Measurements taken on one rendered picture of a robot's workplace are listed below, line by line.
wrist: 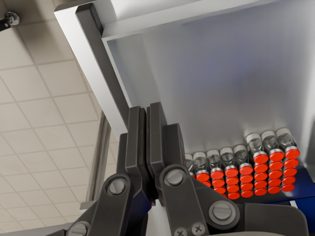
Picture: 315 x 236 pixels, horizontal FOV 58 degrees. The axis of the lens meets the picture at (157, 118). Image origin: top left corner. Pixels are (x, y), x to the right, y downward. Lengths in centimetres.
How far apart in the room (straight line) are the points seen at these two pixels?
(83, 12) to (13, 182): 203
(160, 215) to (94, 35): 37
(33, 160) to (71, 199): 50
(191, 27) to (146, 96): 11
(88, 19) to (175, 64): 12
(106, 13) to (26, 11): 106
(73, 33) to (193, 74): 16
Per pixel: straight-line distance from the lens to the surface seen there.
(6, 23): 136
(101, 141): 98
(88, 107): 160
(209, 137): 46
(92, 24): 33
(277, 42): 38
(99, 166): 91
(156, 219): 58
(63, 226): 79
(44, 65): 150
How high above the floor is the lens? 119
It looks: 47 degrees down
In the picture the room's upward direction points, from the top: 178 degrees clockwise
